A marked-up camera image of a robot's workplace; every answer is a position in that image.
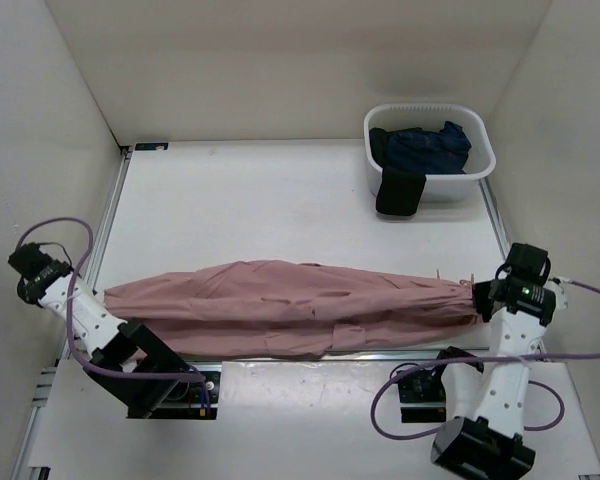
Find pink trousers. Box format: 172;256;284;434
104;260;483;359

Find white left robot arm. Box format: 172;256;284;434
8;243;205;418

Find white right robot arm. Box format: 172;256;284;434
429;243;557;479

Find black garment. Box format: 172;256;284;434
369;127;426;217

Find dark blue garment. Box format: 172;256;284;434
385;121;472;175

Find white plastic basket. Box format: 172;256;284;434
363;103;496;202

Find blue corner label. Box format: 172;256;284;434
134;142;169;151

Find right aluminium rail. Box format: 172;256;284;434
478;179;510;259

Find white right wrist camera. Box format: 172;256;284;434
546;278;569;310

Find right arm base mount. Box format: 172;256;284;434
396;370;446;424

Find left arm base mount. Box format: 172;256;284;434
148;363;222;421

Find left aluminium rail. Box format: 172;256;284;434
77;146;133;354

